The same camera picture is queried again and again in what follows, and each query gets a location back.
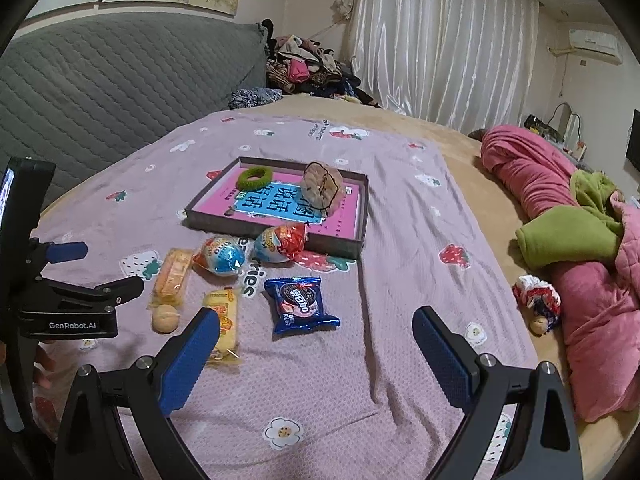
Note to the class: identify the white air conditioner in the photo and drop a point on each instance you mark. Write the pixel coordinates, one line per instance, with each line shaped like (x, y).
(595, 45)

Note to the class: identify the black yellow pouch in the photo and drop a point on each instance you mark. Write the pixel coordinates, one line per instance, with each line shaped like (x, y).
(540, 126)

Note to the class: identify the green fuzzy scrunchie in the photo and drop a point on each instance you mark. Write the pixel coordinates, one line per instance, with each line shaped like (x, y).
(242, 180)

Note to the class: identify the beige bed sheet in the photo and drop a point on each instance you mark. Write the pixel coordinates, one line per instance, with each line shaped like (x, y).
(475, 200)

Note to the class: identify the black television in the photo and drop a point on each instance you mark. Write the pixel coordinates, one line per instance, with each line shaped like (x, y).
(634, 140)

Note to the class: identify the red colourful snack bag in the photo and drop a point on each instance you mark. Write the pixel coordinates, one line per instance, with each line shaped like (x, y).
(220, 255)

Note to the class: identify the grey quilted headboard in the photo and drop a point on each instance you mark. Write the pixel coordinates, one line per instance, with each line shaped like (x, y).
(125, 85)

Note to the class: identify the dark brown cloth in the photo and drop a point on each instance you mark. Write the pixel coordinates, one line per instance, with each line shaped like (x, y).
(476, 134)

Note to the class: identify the pink book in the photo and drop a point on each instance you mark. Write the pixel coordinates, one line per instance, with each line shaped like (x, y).
(225, 187)

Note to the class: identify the person's left hand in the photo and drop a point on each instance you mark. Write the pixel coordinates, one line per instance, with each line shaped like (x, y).
(45, 365)

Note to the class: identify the yellow snack packet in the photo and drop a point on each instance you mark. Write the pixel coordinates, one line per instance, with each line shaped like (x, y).
(227, 310)

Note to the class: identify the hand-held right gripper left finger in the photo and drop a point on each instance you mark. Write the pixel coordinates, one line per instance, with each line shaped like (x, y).
(190, 360)

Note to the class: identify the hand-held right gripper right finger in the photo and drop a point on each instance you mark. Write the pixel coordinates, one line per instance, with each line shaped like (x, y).
(445, 360)

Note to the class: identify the white fabric knot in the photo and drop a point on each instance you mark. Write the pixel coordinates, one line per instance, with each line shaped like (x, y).
(343, 5)

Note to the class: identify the pile of clothes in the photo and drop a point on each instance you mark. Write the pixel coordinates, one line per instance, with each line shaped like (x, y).
(310, 70)

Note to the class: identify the pink shallow box tray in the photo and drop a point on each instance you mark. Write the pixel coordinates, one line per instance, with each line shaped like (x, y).
(210, 220)

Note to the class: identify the pink quilt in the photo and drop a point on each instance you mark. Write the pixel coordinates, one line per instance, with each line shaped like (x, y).
(590, 310)

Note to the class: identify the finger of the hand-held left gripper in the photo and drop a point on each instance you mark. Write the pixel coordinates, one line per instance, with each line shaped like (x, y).
(67, 252)
(95, 292)

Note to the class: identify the white satin curtain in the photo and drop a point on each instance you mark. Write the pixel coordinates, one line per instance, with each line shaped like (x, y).
(440, 35)

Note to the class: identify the green fleece blanket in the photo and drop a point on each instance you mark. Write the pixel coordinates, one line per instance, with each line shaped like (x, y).
(565, 235)

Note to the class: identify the walnut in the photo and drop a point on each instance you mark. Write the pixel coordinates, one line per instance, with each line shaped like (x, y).
(165, 319)

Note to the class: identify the small colourful doll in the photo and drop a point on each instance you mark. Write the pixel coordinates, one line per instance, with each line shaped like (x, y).
(537, 302)

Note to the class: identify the blue cookie packet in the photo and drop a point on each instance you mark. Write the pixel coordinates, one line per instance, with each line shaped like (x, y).
(300, 305)

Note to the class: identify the purple strawberry print blanket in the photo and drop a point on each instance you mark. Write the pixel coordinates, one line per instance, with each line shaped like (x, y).
(350, 385)

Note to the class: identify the beige plush scrunchie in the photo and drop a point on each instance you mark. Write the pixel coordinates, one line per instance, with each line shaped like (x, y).
(320, 185)

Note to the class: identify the small table mirror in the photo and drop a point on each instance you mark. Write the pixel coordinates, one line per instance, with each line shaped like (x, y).
(561, 120)

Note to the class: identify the blue patterned cloth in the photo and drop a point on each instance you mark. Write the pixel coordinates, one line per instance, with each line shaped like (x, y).
(255, 97)

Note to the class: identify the orange snack packet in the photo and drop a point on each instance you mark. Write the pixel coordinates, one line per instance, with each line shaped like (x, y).
(172, 272)

